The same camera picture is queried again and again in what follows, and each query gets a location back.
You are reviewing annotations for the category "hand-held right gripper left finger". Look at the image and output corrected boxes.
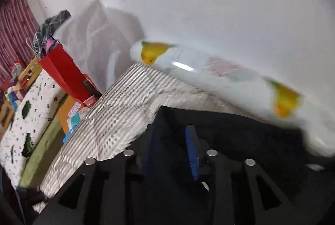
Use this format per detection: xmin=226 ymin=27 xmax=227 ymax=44
xmin=33 ymin=124 xmax=159 ymax=225

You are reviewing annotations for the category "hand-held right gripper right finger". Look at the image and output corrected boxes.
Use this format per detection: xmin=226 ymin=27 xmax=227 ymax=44
xmin=185 ymin=125 xmax=307 ymax=225

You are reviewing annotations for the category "black cloth garment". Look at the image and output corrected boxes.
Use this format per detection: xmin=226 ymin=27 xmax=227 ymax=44
xmin=150 ymin=106 xmax=334 ymax=225

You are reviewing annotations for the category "striped quilted mattress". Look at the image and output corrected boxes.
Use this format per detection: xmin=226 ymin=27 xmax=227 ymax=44
xmin=31 ymin=61 xmax=236 ymax=212

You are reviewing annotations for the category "teal printed paper packet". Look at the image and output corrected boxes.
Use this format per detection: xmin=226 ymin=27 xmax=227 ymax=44
xmin=63 ymin=103 xmax=87 ymax=144

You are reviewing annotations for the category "rolled fruit print mat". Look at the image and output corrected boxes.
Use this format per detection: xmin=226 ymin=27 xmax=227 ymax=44
xmin=129 ymin=41 xmax=335 ymax=157

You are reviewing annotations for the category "brown cardboard box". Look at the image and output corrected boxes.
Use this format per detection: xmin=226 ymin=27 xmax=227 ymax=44
xmin=58 ymin=96 xmax=84 ymax=134

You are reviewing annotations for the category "green mat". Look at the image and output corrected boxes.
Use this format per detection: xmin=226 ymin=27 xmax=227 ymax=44
xmin=18 ymin=118 xmax=64 ymax=187

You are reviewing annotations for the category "red paper bag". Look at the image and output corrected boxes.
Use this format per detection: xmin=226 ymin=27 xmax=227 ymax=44
xmin=38 ymin=42 xmax=93 ymax=108

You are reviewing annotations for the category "white patterned blanket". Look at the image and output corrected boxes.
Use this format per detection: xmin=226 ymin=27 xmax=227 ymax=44
xmin=0 ymin=69 xmax=67 ymax=186

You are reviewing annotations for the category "white plastic bag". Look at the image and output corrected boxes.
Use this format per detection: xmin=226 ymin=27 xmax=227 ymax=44
xmin=56 ymin=0 xmax=146 ymax=92

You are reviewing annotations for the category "dark checked cloth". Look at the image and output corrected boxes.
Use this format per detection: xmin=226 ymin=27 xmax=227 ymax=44
xmin=31 ymin=10 xmax=72 ymax=55

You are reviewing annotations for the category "red striped curtain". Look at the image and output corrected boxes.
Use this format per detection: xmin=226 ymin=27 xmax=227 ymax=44
xmin=0 ymin=0 xmax=40 ymax=89

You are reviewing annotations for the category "wooden chair frame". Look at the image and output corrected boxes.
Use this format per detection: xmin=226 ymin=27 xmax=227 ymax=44
xmin=0 ymin=56 xmax=44 ymax=131

